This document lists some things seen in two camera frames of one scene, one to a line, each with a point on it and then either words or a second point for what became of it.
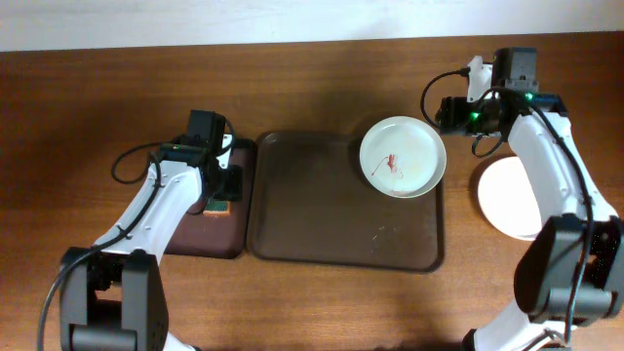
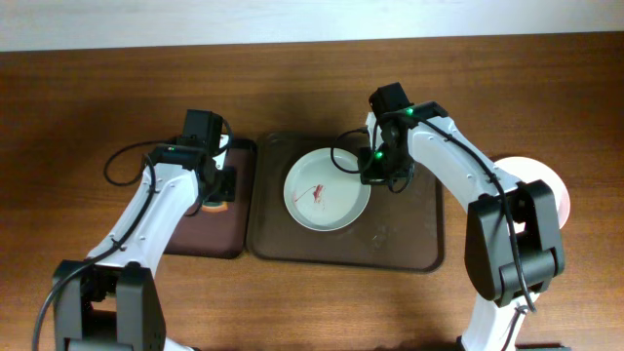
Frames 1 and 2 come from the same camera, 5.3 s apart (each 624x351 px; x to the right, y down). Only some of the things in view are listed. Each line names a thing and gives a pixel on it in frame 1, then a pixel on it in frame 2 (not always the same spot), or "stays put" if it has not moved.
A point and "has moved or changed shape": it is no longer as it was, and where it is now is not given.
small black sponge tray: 229,237 stays put
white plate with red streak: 403,157 has moved or changed shape
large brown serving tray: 310,202 stays put
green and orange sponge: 217,209 has moved or changed shape
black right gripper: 450,113 → 369,175
